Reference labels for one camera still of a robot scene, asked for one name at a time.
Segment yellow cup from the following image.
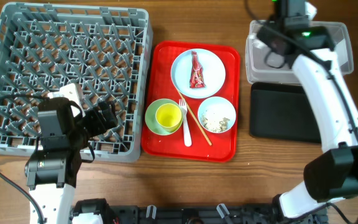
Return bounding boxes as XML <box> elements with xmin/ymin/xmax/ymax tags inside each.
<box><xmin>155</xmin><ymin>103</ymin><xmax>182</xmax><ymax>133</ymax></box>

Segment white plastic fork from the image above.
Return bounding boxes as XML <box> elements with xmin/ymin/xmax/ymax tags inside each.
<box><xmin>178</xmin><ymin>99</ymin><xmax>192</xmax><ymax>147</ymax></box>

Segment red snack wrapper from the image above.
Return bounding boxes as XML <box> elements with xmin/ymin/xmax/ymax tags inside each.
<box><xmin>190</xmin><ymin>51</ymin><xmax>206</xmax><ymax>88</ymax></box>

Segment light blue bowl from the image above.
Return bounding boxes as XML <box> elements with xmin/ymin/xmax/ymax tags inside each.
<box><xmin>198</xmin><ymin>96</ymin><xmax>237</xmax><ymax>134</ymax></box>

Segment rice and food scraps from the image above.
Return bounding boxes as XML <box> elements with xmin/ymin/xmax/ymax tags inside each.
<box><xmin>201</xmin><ymin>110</ymin><xmax>230</xmax><ymax>133</ymax></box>

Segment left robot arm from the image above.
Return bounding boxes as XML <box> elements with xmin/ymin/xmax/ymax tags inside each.
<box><xmin>25</xmin><ymin>97</ymin><xmax>118</xmax><ymax>223</ymax></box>

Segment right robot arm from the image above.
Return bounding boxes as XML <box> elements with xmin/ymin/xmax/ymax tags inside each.
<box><xmin>257</xmin><ymin>1</ymin><xmax>358</xmax><ymax>221</ymax></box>

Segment black waste tray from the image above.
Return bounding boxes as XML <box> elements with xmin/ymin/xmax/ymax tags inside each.
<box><xmin>249</xmin><ymin>82</ymin><xmax>321</xmax><ymax>143</ymax></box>

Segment grey dishwasher rack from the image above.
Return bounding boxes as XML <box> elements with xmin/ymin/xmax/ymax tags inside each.
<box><xmin>0</xmin><ymin>2</ymin><xmax>153</xmax><ymax>162</ymax></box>

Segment clear plastic bin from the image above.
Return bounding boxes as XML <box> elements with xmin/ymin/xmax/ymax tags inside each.
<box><xmin>246</xmin><ymin>21</ymin><xmax>354</xmax><ymax>85</ymax></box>

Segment white label sticker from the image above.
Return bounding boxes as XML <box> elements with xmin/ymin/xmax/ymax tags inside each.
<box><xmin>334</xmin><ymin>39</ymin><xmax>348</xmax><ymax>66</ymax></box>

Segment red plastic tray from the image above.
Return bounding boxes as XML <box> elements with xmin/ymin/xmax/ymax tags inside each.
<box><xmin>141</xmin><ymin>41</ymin><xmax>241</xmax><ymax>162</ymax></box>

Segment light blue plate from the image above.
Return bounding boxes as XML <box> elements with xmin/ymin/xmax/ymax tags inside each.
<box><xmin>170</xmin><ymin>49</ymin><xmax>226</xmax><ymax>99</ymax></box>

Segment wooden chopstick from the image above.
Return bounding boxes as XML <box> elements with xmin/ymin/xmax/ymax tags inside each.
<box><xmin>177</xmin><ymin>90</ymin><xmax>212</xmax><ymax>146</ymax></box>

